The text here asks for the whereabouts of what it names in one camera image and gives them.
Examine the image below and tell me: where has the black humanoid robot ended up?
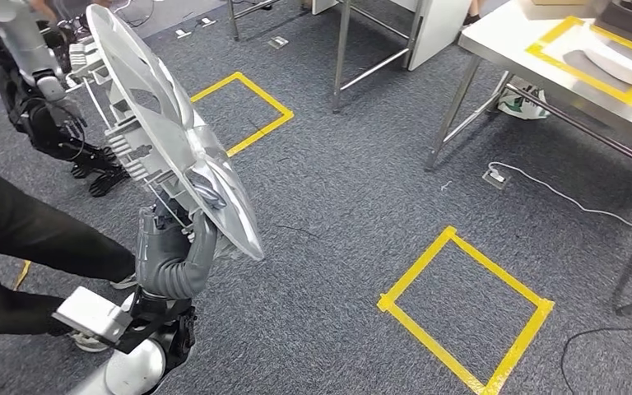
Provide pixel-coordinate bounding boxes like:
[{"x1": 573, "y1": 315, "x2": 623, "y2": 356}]
[{"x1": 0, "y1": 0, "x2": 132, "y2": 198}]

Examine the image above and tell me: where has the white curved plastic part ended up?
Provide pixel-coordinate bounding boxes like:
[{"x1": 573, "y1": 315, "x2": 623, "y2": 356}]
[{"x1": 583, "y1": 36, "x2": 632, "y2": 88}]

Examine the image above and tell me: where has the white cabinet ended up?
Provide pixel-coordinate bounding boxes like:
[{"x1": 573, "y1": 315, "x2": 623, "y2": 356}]
[{"x1": 407, "y1": 0, "x2": 472, "y2": 72}]

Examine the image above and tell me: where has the black floor cable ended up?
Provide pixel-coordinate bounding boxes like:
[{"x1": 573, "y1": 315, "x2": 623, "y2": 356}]
[{"x1": 558, "y1": 313, "x2": 632, "y2": 395}]

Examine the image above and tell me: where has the white floor cable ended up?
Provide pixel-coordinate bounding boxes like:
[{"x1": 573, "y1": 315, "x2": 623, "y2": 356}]
[{"x1": 487, "y1": 160, "x2": 632, "y2": 230}]

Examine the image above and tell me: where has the yellow tape frame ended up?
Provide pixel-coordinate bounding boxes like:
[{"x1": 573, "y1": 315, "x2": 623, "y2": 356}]
[{"x1": 525, "y1": 15, "x2": 632, "y2": 121}]

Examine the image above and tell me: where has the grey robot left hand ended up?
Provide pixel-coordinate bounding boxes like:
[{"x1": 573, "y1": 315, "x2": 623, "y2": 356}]
[{"x1": 134, "y1": 171, "x2": 229, "y2": 281}]

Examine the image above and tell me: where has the grey metal stand leg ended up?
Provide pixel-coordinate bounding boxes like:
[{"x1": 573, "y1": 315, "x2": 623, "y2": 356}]
[{"x1": 225, "y1": 0, "x2": 283, "y2": 42}]

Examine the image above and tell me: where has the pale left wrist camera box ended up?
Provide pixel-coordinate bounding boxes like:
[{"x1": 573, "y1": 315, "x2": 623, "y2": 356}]
[{"x1": 51, "y1": 287, "x2": 132, "y2": 347}]

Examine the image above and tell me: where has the stainless steel table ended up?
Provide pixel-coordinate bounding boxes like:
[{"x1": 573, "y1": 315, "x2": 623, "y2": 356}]
[{"x1": 332, "y1": 0, "x2": 426, "y2": 114}]

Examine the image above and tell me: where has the silver plastic wheel cover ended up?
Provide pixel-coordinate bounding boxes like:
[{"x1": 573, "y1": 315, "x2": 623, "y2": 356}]
[{"x1": 67, "y1": 4, "x2": 265, "y2": 262}]

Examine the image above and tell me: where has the person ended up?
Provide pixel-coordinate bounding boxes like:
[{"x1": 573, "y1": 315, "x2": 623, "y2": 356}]
[
  {"x1": 0, "y1": 160, "x2": 138, "y2": 355},
  {"x1": 462, "y1": 0, "x2": 483, "y2": 26}
]

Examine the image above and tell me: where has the yellow floor tape square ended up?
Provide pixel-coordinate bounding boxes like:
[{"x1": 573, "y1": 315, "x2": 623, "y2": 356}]
[
  {"x1": 190, "y1": 71, "x2": 295, "y2": 159},
  {"x1": 377, "y1": 225, "x2": 555, "y2": 395}
]

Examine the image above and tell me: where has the stainless steel workbench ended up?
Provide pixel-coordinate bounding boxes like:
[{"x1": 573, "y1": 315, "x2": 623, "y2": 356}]
[{"x1": 425, "y1": 0, "x2": 632, "y2": 318}]

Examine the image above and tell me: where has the white and green bag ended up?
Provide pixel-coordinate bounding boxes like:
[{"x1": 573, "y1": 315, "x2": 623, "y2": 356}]
[{"x1": 496, "y1": 77, "x2": 551, "y2": 121}]

